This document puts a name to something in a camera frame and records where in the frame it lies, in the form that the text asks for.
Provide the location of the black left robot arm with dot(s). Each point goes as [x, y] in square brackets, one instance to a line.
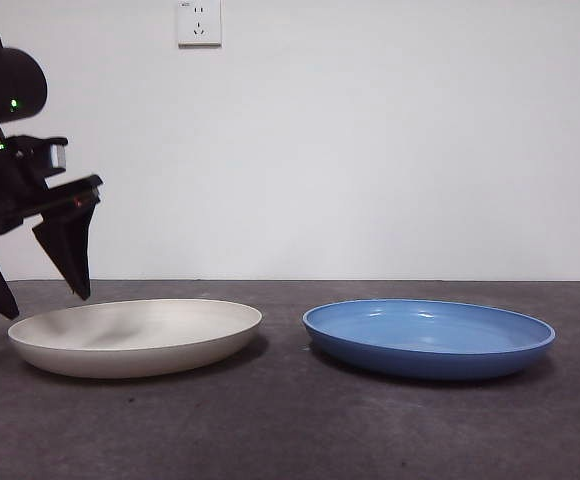
[15, 80]

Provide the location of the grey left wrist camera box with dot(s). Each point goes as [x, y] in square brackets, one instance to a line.
[59, 155]

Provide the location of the white round plate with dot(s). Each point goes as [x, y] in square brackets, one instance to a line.
[145, 350]

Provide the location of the white wall socket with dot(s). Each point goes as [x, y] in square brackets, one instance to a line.
[200, 25]

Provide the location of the blue round plate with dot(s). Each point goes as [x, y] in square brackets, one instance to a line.
[420, 330]

